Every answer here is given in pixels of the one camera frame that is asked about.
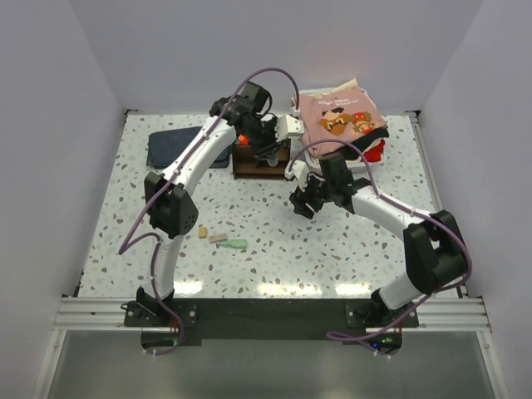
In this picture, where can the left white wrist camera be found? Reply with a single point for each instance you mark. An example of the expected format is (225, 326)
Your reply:
(288, 127)

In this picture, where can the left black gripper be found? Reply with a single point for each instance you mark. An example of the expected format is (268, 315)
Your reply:
(272, 148)

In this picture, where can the black garment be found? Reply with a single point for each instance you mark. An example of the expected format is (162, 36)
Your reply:
(363, 142)

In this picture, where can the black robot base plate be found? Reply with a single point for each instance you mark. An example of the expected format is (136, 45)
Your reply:
(192, 321)

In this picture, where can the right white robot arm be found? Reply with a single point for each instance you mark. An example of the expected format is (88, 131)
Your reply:
(435, 253)

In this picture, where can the brown wooden desk organizer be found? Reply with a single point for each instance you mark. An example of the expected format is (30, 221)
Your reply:
(246, 166)

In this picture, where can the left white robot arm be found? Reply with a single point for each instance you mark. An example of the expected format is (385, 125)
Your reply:
(169, 194)

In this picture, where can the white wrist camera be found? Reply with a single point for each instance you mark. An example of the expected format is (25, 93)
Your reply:
(298, 170)
(288, 127)

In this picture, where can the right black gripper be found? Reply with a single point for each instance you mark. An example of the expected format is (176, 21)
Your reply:
(299, 199)

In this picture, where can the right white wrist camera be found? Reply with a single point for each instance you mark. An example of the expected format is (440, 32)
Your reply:
(298, 170)

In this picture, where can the red garment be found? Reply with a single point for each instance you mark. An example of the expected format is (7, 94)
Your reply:
(373, 153)

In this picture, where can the tan eraser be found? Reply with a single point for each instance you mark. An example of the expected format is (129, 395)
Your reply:
(217, 238)

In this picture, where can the folded dark blue cloth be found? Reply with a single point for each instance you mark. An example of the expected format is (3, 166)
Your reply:
(164, 147)

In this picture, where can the pink pixel-print shirt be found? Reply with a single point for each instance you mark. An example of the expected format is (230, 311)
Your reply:
(341, 120)

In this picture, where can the white laundry basket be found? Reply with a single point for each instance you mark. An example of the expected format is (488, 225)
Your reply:
(357, 166)

